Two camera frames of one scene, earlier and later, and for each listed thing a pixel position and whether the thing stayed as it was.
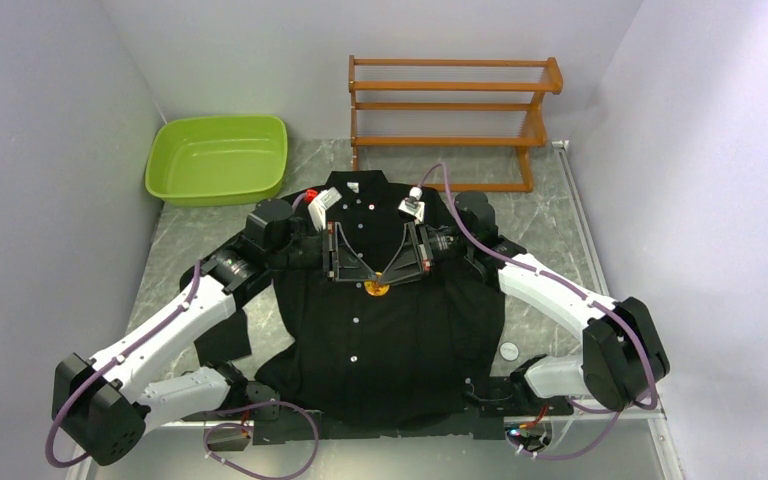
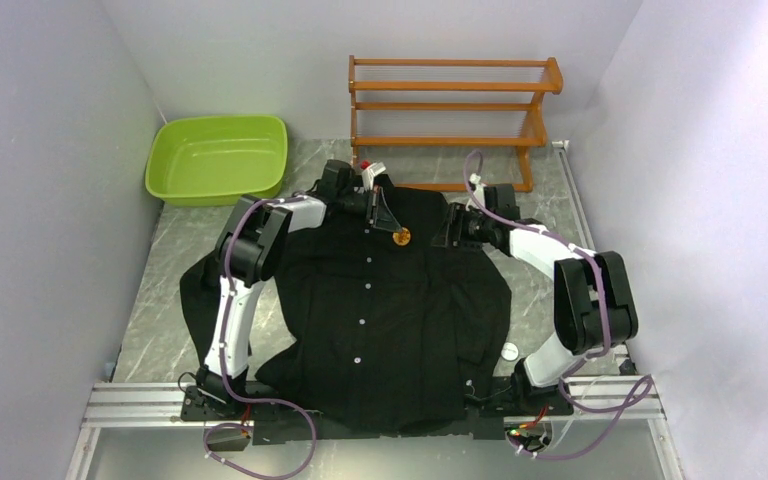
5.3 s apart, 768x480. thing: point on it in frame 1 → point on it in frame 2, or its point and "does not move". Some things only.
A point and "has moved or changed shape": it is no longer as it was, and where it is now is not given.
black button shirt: x=380 y=312 does not move
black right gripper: x=413 y=259 → x=455 y=217
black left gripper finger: x=343 y=262 → x=379 y=212
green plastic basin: x=216 y=160 does not move
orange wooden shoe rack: x=452 y=103 does not move
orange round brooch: x=376 y=289 has moved or changed shape
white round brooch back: x=508 y=351 does not move
